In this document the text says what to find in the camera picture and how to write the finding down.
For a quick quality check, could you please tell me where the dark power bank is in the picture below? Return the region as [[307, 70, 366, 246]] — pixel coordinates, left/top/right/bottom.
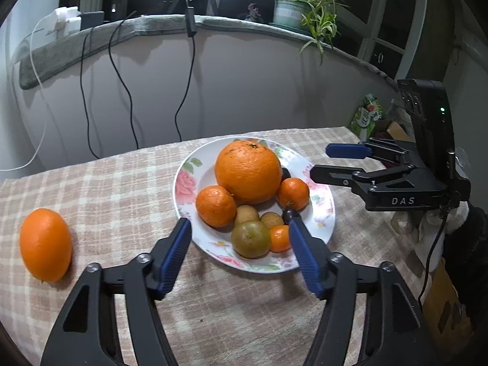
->
[[80, 11, 104, 30]]

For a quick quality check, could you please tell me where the oval orange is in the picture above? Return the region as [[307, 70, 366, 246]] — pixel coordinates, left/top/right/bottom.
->
[[20, 208, 73, 283]]

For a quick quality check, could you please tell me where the large round orange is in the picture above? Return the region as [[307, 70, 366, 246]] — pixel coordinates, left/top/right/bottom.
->
[[214, 141, 283, 204]]

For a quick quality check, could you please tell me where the brown kiwi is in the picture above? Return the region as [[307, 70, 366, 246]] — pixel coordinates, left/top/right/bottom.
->
[[260, 211, 285, 229], [234, 205, 261, 227]]

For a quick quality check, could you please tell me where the green carton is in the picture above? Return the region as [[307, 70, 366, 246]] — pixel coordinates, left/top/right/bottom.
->
[[349, 93, 387, 142]]

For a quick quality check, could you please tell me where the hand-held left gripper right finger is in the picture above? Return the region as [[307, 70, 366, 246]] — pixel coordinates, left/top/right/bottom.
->
[[288, 217, 443, 366]]

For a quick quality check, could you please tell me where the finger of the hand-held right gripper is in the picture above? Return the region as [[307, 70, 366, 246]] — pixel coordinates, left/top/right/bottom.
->
[[325, 140, 419, 165], [310, 163, 417, 196]]

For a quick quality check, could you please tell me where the white charger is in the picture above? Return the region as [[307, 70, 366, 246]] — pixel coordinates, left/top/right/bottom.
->
[[53, 6, 81, 33]]

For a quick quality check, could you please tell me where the window with white frame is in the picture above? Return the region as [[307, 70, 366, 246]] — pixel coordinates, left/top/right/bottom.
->
[[61, 0, 431, 84]]

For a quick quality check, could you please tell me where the white floral plate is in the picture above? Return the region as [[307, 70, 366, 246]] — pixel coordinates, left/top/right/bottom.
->
[[173, 136, 336, 274]]

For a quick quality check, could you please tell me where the white cable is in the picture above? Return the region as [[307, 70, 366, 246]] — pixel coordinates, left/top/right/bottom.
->
[[0, 15, 58, 172]]

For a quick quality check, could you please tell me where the person's right forearm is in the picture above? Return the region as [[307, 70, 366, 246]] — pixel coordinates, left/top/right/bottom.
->
[[444, 200, 488, 330]]

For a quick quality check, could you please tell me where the red-brown box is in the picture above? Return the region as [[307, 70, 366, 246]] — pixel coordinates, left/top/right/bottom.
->
[[371, 122, 414, 143]]

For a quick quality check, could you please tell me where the small mandarin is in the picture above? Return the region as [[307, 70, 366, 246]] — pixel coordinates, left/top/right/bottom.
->
[[276, 178, 310, 211], [196, 185, 238, 228]]

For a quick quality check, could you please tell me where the black hanging adapter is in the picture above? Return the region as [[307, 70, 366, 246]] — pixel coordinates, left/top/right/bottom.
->
[[185, 5, 197, 38]]

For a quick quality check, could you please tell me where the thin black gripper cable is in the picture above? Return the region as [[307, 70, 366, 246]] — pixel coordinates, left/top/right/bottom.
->
[[417, 208, 448, 307]]

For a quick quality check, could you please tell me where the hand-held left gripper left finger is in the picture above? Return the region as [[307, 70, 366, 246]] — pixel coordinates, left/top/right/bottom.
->
[[40, 217, 193, 366]]

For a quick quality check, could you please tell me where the green-brown round fruit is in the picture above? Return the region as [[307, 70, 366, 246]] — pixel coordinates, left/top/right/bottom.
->
[[231, 220, 271, 259]]

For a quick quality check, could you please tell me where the potted spider plant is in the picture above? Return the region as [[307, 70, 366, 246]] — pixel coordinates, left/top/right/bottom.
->
[[249, 0, 347, 65]]

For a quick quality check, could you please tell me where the tiny orange kumquat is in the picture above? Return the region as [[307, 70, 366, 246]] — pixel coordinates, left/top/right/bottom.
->
[[270, 225, 292, 253]]

